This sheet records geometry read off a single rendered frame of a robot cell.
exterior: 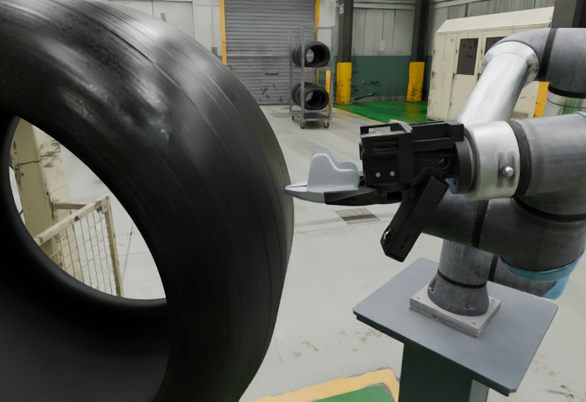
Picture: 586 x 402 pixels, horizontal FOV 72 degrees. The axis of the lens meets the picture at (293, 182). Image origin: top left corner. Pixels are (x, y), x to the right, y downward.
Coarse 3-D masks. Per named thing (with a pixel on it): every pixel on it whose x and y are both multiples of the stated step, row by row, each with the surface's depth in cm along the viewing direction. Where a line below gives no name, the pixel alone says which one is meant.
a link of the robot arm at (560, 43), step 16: (560, 32) 86; (576, 32) 84; (544, 48) 86; (560, 48) 85; (576, 48) 83; (544, 64) 87; (560, 64) 85; (576, 64) 84; (544, 80) 91; (560, 80) 88; (576, 80) 85; (560, 96) 89; (576, 96) 87; (544, 112) 95; (560, 112) 90; (496, 272) 117; (512, 288) 119; (528, 288) 114; (544, 288) 111; (560, 288) 109
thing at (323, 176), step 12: (324, 156) 47; (312, 168) 47; (324, 168) 47; (336, 168) 47; (312, 180) 48; (324, 180) 47; (336, 180) 47; (348, 180) 47; (288, 192) 50; (300, 192) 48; (312, 192) 48
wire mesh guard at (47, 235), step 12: (96, 204) 114; (108, 204) 121; (72, 216) 105; (84, 216) 109; (108, 216) 122; (48, 228) 97; (60, 228) 99; (108, 228) 123; (36, 240) 91; (72, 240) 106; (84, 240) 110; (108, 240) 124; (72, 252) 106; (72, 264) 106; (108, 264) 124; (84, 276) 111; (96, 276) 117; (120, 276) 129; (120, 288) 129
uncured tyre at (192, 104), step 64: (0, 0) 32; (64, 0) 34; (0, 64) 31; (64, 64) 31; (128, 64) 33; (192, 64) 40; (0, 128) 62; (64, 128) 31; (128, 128) 31; (192, 128) 34; (256, 128) 46; (0, 192) 66; (128, 192) 32; (192, 192) 33; (256, 192) 38; (0, 256) 69; (192, 256) 34; (256, 256) 37; (0, 320) 66; (64, 320) 70; (128, 320) 70; (192, 320) 36; (256, 320) 39; (0, 384) 58; (64, 384) 62; (128, 384) 63; (192, 384) 38
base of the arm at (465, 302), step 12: (444, 276) 127; (432, 288) 133; (444, 288) 127; (456, 288) 125; (468, 288) 123; (480, 288) 124; (432, 300) 130; (444, 300) 126; (456, 300) 124; (468, 300) 124; (480, 300) 124; (456, 312) 124; (468, 312) 123; (480, 312) 124
